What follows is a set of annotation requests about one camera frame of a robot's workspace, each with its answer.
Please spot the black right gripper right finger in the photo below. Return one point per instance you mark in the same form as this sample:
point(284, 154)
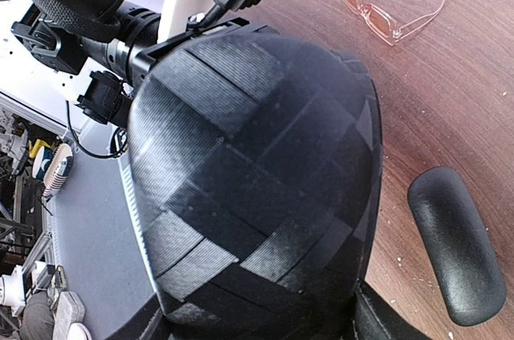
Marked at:
point(375, 319)

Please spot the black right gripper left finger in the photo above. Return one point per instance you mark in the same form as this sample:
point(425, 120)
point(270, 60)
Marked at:
point(147, 323)

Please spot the black woven glasses case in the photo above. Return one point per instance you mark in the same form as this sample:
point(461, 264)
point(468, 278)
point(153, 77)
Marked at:
point(264, 232)

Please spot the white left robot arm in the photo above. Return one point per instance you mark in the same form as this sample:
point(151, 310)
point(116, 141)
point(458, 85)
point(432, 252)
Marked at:
point(188, 60)

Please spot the striped bowl off table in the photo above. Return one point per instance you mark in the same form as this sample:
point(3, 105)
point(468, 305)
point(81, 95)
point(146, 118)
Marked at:
point(52, 168)

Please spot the aluminium front frame rail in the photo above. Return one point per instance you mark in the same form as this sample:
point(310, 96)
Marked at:
point(130, 199)

